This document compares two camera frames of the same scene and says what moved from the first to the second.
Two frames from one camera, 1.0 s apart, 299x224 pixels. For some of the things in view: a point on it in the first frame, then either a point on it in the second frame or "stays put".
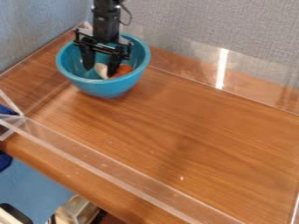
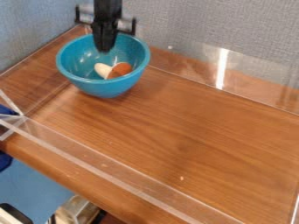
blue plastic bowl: x=86 y=80 stays put
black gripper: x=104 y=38 to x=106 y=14
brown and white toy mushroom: x=101 y=68 stays put
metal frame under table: x=78 y=211 stays put
